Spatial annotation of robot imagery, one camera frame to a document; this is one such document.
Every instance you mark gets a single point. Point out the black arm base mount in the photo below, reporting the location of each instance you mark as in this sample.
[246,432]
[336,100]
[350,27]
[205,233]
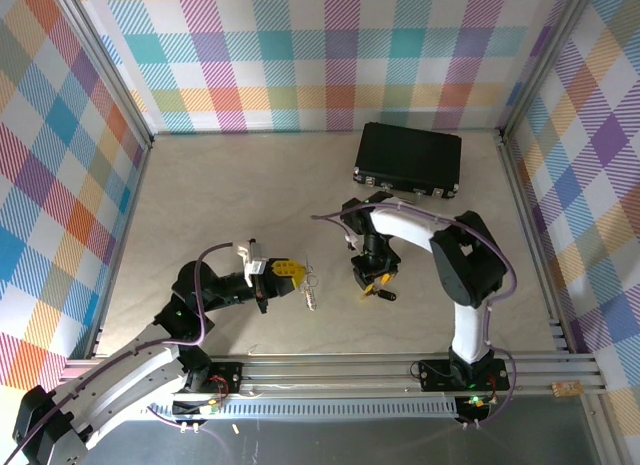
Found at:
[435,375]
[227,377]

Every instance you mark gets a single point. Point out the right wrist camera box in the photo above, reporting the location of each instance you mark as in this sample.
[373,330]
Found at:
[351,241]

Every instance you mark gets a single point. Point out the black briefcase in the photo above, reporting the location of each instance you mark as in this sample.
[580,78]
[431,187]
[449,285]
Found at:
[407,152]

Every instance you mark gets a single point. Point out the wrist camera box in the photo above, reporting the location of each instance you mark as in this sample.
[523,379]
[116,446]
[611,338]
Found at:
[255,265]
[351,241]

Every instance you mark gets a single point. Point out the aluminium side rail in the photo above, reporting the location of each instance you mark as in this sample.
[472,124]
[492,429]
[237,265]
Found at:
[121,245]
[531,235]

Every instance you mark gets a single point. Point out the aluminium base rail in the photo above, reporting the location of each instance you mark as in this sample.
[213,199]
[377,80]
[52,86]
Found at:
[325,372]

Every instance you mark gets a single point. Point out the black key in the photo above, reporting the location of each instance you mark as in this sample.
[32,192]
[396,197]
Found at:
[389,296]

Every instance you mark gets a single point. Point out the aluminium frame post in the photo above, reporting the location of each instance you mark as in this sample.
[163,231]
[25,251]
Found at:
[543,60]
[106,60]

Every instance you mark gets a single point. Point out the small orange circuit board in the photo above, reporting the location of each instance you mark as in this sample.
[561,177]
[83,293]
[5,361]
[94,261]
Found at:
[567,388]

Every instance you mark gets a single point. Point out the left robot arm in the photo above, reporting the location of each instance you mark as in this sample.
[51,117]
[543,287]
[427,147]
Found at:
[115,385]

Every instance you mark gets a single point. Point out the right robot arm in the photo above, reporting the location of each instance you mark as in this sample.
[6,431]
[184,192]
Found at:
[465,335]

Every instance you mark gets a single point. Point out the grey metal plate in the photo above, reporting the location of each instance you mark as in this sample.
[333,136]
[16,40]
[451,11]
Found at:
[350,445]

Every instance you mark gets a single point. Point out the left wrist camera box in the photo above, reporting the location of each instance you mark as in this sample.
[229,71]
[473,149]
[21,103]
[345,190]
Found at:
[255,265]

